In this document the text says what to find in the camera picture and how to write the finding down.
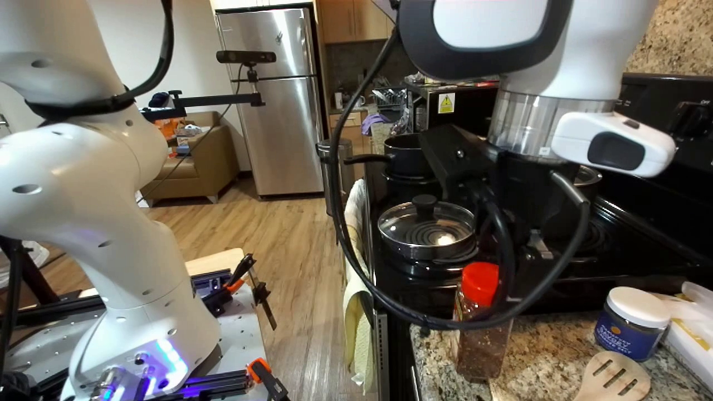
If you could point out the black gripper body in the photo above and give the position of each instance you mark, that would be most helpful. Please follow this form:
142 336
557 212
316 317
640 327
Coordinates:
476 170

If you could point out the spice bottle with orange lid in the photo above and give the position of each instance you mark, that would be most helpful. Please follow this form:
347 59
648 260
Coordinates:
479 350

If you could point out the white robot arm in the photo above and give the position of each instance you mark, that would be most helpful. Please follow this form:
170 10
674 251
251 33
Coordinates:
73 181

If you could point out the black electric stove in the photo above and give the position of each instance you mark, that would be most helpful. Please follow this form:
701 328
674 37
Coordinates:
648 233

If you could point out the glass pot lid black knob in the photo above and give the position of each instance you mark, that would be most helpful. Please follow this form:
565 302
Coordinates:
427 229

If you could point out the tall black pot rear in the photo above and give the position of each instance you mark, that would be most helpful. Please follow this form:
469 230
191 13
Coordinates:
400 170

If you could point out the blue white-lidded jar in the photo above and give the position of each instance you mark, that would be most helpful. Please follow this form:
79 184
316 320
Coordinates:
632 324

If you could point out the wooden slotted spatula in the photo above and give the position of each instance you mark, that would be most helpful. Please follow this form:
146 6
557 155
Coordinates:
613 378

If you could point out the stainless steel refrigerator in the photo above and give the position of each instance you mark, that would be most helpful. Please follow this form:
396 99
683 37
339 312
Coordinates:
282 67

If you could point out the brown armchair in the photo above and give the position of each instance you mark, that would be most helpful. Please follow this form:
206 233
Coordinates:
202 158

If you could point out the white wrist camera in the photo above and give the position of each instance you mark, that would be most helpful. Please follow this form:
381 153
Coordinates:
612 141

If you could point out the cream towel on oven handle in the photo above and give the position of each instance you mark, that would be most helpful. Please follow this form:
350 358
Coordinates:
355 302

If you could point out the black camera on stand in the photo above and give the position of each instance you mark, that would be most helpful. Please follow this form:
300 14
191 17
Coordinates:
247 57

